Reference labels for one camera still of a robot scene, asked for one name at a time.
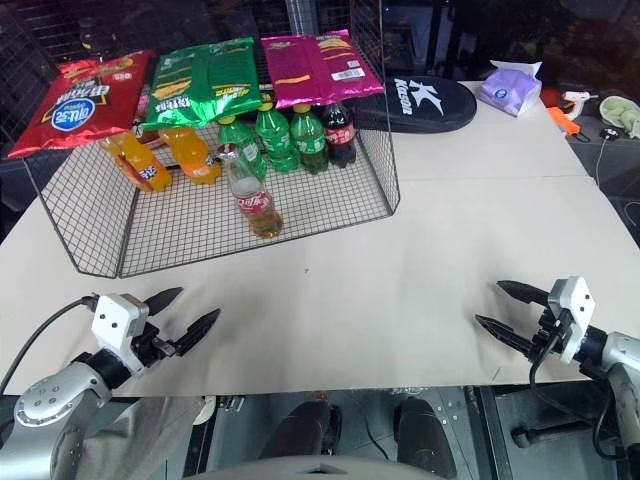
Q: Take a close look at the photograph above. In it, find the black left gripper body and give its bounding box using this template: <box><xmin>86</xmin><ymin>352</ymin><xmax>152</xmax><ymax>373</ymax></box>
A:
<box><xmin>130</xmin><ymin>322</ymin><xmax>179</xmax><ymax>371</ymax></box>

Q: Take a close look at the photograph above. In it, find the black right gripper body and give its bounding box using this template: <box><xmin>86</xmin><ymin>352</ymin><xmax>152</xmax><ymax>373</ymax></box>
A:
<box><xmin>529</xmin><ymin>304</ymin><xmax>572</xmax><ymax>363</ymax></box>

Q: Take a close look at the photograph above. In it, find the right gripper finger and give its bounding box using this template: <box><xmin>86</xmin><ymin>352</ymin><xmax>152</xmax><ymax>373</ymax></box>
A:
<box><xmin>495</xmin><ymin>279</ymin><xmax>551</xmax><ymax>308</ymax></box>
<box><xmin>474</xmin><ymin>314</ymin><xmax>537</xmax><ymax>358</ymax></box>

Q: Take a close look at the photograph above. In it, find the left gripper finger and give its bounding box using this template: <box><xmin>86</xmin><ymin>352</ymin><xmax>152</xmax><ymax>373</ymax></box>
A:
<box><xmin>174</xmin><ymin>308</ymin><xmax>222</xmax><ymax>358</ymax></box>
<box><xmin>144</xmin><ymin>286</ymin><xmax>185</xmax><ymax>316</ymax></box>

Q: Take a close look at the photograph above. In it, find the clear glass bottle red label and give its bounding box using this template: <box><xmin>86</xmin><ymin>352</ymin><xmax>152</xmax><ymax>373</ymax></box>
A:
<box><xmin>217</xmin><ymin>143</ymin><xmax>285</xmax><ymax>239</ymax></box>

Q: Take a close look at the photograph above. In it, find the orange soda bottle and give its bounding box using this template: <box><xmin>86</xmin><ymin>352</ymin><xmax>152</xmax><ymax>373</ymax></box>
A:
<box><xmin>158</xmin><ymin>125</ymin><xmax>223</xmax><ymax>188</ymax></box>
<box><xmin>98</xmin><ymin>130</ymin><xmax>174</xmax><ymax>195</ymax></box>

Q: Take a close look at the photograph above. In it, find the green soda bottle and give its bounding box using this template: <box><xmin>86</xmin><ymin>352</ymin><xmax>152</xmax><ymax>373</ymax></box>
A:
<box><xmin>217</xmin><ymin>115</ymin><xmax>269</xmax><ymax>182</ymax></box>
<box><xmin>255</xmin><ymin>103</ymin><xmax>302</xmax><ymax>175</ymax></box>
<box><xmin>289</xmin><ymin>103</ymin><xmax>331</xmax><ymax>176</ymax></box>

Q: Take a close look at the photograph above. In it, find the dark cola plastic bottle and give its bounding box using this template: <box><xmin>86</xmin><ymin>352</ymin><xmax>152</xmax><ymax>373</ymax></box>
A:
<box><xmin>320</xmin><ymin>101</ymin><xmax>358</xmax><ymax>169</ymax></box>

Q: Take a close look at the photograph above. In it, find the black caster base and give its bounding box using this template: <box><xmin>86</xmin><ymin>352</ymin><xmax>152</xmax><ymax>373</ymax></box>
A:
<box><xmin>508</xmin><ymin>422</ymin><xmax>619</xmax><ymax>452</ymax></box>

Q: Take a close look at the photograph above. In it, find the orange plastic tool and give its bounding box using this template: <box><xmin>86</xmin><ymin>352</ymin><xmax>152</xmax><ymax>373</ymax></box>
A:
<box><xmin>546</xmin><ymin>105</ymin><xmax>582</xmax><ymax>137</ymax></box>

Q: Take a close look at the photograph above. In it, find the white glue gun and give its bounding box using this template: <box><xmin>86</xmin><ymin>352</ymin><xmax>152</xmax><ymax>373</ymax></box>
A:
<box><xmin>561</xmin><ymin>91</ymin><xmax>602</xmax><ymax>122</ymax></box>

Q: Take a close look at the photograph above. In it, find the purple tissue pack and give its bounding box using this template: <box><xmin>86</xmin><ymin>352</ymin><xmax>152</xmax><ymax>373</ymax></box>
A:
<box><xmin>479</xmin><ymin>59</ymin><xmax>544</xmax><ymax>119</ymax></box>

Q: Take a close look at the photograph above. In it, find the pale green cloth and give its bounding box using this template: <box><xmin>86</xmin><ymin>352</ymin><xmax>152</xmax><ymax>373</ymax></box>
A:
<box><xmin>599</xmin><ymin>95</ymin><xmax>640</xmax><ymax>129</ymax></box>

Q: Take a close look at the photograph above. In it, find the black racket bag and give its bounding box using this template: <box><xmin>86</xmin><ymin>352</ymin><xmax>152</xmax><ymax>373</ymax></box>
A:
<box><xmin>356</xmin><ymin>76</ymin><xmax>479</xmax><ymax>135</ymax></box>

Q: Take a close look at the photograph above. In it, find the red chips bag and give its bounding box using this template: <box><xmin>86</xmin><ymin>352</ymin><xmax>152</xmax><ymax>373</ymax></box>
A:
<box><xmin>6</xmin><ymin>48</ymin><xmax>158</xmax><ymax>161</ymax></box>

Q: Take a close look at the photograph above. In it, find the green chips bag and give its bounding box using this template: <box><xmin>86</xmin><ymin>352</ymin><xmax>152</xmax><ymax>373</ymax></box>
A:
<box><xmin>134</xmin><ymin>35</ymin><xmax>265</xmax><ymax>133</ymax></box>

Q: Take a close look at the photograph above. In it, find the magenta chips bag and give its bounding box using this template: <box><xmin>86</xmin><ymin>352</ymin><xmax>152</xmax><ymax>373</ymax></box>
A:
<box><xmin>259</xmin><ymin>28</ymin><xmax>387</xmax><ymax>112</ymax></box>

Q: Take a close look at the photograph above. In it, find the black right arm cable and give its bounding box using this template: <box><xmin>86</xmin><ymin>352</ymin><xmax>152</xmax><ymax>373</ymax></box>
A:
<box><xmin>528</xmin><ymin>319</ymin><xmax>567</xmax><ymax>390</ymax></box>

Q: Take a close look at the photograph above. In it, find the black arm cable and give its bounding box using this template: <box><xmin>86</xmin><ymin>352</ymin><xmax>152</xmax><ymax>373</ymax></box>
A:
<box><xmin>0</xmin><ymin>295</ymin><xmax>99</xmax><ymax>397</ymax></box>
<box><xmin>528</xmin><ymin>319</ymin><xmax>567</xmax><ymax>390</ymax></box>

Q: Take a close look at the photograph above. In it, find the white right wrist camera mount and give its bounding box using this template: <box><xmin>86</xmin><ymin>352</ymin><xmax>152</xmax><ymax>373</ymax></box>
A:
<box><xmin>546</xmin><ymin>275</ymin><xmax>598</xmax><ymax>365</ymax></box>

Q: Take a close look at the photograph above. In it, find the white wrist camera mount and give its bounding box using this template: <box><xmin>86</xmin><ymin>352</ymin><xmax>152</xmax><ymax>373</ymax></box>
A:
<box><xmin>91</xmin><ymin>293</ymin><xmax>151</xmax><ymax>374</ymax></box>
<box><xmin>546</xmin><ymin>275</ymin><xmax>598</xmax><ymax>365</ymax></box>

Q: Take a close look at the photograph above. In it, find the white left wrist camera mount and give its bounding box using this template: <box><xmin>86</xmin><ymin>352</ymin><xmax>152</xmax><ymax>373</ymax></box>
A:
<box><xmin>91</xmin><ymin>293</ymin><xmax>151</xmax><ymax>374</ymax></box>

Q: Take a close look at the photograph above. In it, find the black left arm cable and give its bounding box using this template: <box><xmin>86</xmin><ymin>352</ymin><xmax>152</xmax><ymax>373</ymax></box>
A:
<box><xmin>0</xmin><ymin>295</ymin><xmax>99</xmax><ymax>397</ymax></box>

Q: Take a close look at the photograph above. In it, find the black wire mesh rack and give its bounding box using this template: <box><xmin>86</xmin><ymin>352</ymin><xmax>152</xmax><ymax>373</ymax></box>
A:
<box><xmin>22</xmin><ymin>0</ymin><xmax>403</xmax><ymax>280</ymax></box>

